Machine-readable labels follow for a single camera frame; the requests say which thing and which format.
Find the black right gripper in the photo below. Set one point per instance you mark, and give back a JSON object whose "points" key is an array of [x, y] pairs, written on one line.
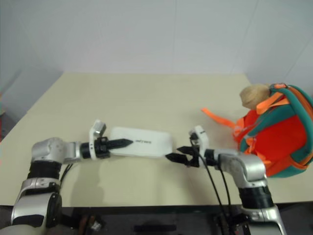
{"points": [[195, 159]]}

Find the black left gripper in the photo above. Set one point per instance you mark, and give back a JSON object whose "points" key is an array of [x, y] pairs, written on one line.
{"points": [[102, 148]]}

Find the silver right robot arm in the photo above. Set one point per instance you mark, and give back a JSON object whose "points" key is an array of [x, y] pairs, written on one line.
{"points": [[247, 164]]}

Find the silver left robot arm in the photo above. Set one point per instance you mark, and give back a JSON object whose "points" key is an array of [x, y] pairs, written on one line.
{"points": [[49, 149]]}

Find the white rectangular box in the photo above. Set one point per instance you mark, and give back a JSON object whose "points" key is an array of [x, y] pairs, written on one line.
{"points": [[146, 142]]}

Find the orange and teal backpack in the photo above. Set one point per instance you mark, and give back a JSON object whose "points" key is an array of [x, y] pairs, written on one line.
{"points": [[276, 139]]}

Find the dark brown rounded shape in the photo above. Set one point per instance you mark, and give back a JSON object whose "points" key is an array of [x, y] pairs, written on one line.
{"points": [[91, 224]]}

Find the beige plush ball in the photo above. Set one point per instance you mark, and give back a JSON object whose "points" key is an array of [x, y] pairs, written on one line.
{"points": [[253, 96]]}

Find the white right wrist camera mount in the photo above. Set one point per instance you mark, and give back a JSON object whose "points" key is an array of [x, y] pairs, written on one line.
{"points": [[202, 138]]}

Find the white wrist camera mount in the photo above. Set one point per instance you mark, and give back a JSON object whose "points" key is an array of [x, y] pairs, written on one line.
{"points": [[202, 138], [93, 133]]}

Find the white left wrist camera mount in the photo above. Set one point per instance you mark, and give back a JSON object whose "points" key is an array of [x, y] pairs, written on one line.
{"points": [[93, 133]]}

